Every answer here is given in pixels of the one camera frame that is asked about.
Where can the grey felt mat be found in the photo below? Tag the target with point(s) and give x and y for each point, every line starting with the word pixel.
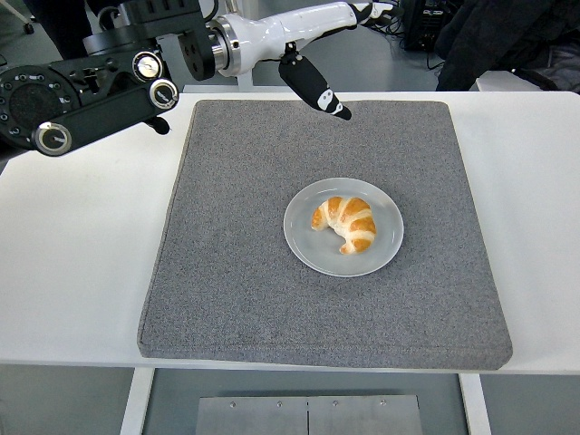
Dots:
pixel 272 317

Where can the golden croissant bread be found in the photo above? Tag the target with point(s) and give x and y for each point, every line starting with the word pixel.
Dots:
pixel 358 222

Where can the black jacket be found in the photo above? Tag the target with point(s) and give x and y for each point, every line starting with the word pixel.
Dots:
pixel 559 68

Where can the black equipment box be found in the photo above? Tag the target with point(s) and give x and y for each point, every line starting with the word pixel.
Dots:
pixel 421 27

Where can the pale grey round plate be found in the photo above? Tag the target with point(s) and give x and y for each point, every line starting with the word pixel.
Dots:
pixel 308 254

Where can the grey metal plate with screws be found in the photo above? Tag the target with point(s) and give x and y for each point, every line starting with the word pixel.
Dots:
pixel 308 417

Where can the white chair base with caster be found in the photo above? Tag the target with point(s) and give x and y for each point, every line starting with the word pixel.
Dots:
pixel 20 11

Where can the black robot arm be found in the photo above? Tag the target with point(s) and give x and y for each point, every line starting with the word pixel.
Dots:
pixel 90 113

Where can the white table leg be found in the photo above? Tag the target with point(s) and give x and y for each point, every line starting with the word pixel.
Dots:
pixel 476 408
pixel 136 403

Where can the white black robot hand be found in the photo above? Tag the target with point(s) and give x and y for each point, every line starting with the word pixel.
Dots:
pixel 281 27

